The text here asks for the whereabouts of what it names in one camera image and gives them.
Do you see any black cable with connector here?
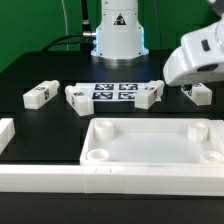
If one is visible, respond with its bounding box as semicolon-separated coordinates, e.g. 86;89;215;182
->
41;0;98;53

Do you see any white marker base plate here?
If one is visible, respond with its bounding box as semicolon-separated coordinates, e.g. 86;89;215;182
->
73;82;162;102

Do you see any white front obstacle bar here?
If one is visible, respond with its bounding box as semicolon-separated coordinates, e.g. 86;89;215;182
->
0;165;224;196

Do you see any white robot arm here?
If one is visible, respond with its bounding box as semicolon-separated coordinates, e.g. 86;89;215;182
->
91;0;224;86

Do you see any white desk top tray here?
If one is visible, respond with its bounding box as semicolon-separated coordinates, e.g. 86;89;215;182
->
80;118;224;166

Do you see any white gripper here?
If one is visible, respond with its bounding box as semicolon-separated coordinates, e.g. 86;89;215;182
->
163;20;224;86

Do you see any thin white cable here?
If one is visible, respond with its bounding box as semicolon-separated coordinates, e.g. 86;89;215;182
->
61;0;70;52

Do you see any white left obstacle block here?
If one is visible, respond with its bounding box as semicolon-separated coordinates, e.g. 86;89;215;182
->
0;118;15;154

